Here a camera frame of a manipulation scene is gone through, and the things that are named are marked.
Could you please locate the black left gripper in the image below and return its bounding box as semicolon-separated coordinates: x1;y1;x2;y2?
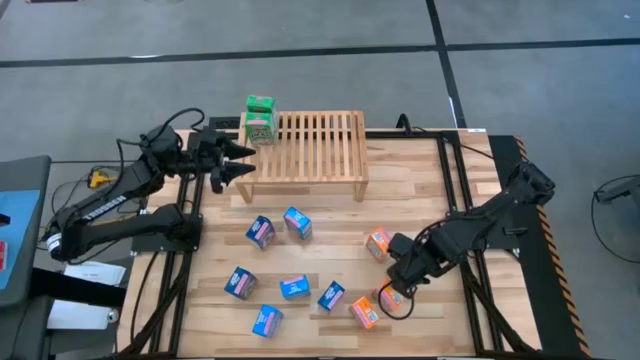
185;128;258;195

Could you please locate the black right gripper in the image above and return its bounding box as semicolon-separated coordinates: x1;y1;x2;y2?
387;232;435;297

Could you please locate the green Apple Jacks cereal box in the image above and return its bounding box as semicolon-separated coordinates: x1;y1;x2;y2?
245;94;277;115
243;110;280;149

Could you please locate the Frosted Mini Wheats cereal box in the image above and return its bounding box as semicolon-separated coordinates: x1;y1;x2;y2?
348;295;380;331
364;227;394;264
370;279;405;314

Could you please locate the Frosted Flakes cereal box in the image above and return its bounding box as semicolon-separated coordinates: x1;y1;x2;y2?
244;214;277;251
223;266;259;301
317;280;347;313

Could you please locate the Rice Krispies cereal box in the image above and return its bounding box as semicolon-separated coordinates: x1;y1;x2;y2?
251;303;285;339
278;273;312;301
282;206;314;240

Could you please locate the wooden slatted shelf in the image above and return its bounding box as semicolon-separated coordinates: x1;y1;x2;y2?
235;109;370;204

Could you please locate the black power strip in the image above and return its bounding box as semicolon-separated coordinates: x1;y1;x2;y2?
208;115;242;130

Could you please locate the yellow power plug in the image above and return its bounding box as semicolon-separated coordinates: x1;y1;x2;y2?
87;169;109;190

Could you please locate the white paper sheet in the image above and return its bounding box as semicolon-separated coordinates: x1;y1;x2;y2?
47;298;121;331
63;260;127;287

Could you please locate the black cart base bar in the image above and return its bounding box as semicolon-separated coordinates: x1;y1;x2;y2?
29;267;129;307

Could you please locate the grey cart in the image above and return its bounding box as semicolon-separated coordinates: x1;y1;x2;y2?
0;154;54;360

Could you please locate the grey stand base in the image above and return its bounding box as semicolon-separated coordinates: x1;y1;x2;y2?
594;177;640;205

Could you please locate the blue sheet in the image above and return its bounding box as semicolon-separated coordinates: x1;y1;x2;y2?
0;188;41;291

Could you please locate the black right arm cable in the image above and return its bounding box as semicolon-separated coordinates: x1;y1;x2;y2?
377;284;416;321

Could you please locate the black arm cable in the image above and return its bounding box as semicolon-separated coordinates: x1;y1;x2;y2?
377;284;416;321
115;107;206;166

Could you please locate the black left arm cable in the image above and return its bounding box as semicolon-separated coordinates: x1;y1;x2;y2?
115;107;206;166

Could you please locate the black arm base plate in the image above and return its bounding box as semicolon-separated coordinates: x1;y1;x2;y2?
446;209;521;251
130;213;204;254

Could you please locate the black metal table frame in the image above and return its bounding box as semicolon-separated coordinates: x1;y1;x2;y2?
117;127;544;359

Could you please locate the black floor cable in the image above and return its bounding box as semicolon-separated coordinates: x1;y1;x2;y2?
49;158;146;221
591;173;640;265

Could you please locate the black cable with plug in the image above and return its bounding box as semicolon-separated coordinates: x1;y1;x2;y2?
395;113;441;136

